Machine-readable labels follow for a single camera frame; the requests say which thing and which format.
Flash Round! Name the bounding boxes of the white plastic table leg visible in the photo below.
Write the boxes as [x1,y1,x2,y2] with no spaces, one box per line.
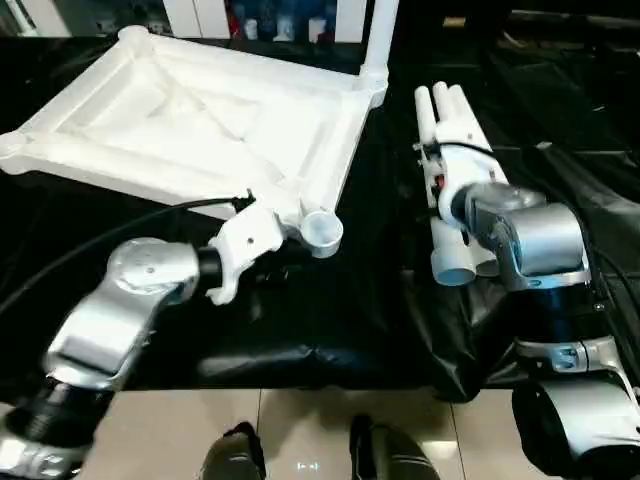
[449,84,491,151]
[414,85,481,288]
[360,0,402,89]
[432,82,501,281]

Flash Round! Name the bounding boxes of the white plastic table top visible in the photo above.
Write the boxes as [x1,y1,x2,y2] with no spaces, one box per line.
[0,25,390,259]

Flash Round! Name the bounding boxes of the black plastic mat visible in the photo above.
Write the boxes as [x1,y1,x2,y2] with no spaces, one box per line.
[0,35,640,401]

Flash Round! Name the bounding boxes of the person's black shoes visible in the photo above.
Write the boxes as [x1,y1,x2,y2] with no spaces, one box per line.
[350,415,441,480]
[200,422,267,480]

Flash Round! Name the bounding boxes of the white cabinet with glass doors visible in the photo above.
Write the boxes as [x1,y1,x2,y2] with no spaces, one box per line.
[0,0,366,43]

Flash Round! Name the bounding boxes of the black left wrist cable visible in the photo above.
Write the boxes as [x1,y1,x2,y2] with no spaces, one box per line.
[0,194,257,301]

